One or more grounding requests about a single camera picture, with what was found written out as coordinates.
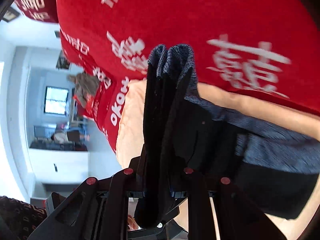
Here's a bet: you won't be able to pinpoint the wall picture frame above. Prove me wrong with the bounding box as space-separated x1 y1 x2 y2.
2 7 20 22
56 51 71 70

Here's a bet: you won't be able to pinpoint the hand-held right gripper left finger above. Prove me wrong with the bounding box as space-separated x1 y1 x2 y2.
27 144 148 240

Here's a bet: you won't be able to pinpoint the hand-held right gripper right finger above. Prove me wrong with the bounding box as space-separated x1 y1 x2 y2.
180 167 287 240

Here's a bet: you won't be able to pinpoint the dark patterned cloth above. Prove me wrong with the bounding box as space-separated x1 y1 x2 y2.
0 195 48 240

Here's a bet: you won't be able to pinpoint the black pants with blue stripes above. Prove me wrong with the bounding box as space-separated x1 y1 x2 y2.
134 44 320 228

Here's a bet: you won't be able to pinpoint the red bag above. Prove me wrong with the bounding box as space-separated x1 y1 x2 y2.
72 94 102 119

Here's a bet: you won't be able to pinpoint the red printed blanket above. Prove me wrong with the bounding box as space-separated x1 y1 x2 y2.
15 0 320 154

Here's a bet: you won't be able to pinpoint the window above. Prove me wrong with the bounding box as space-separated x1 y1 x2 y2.
44 86 69 116

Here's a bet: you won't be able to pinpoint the grey cloth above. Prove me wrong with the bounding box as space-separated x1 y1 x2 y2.
68 72 101 102

